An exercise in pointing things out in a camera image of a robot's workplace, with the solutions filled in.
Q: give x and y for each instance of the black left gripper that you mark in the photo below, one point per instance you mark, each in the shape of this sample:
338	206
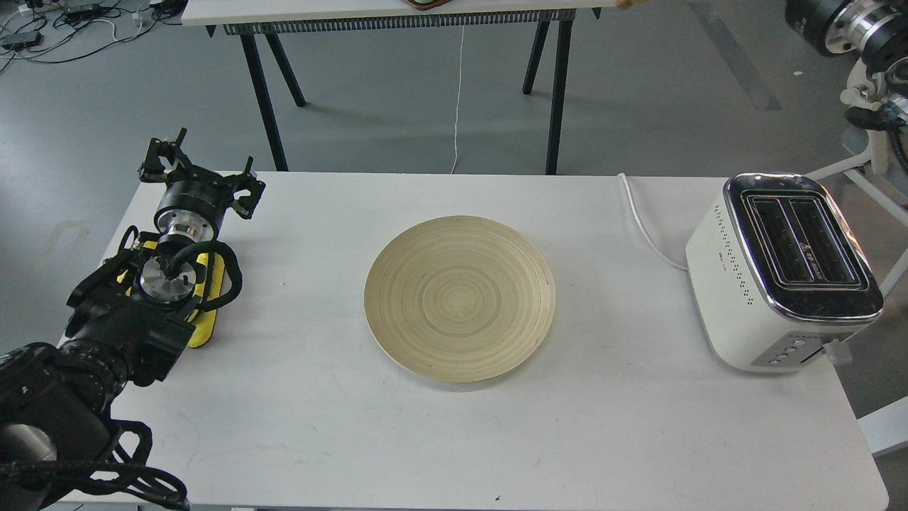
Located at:
196	201

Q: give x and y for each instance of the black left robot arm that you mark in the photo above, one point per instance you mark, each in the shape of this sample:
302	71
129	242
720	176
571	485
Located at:
132	319

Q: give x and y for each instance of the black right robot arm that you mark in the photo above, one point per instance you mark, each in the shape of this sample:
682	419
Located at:
875	30

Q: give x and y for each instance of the white chrome toaster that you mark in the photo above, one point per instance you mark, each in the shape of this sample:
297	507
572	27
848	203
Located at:
777	275

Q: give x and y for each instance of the yellow sponge cloth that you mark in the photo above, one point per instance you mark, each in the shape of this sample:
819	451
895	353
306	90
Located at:
196	284

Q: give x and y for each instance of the round wooden plate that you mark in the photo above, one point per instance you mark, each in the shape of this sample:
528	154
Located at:
460	299

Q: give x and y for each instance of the brown object on back table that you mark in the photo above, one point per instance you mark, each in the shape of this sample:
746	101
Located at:
424	5

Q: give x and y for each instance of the white table with black legs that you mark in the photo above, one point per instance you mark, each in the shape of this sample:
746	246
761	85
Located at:
247	19

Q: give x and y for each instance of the white office chair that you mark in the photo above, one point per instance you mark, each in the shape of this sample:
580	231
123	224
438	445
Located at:
872	156

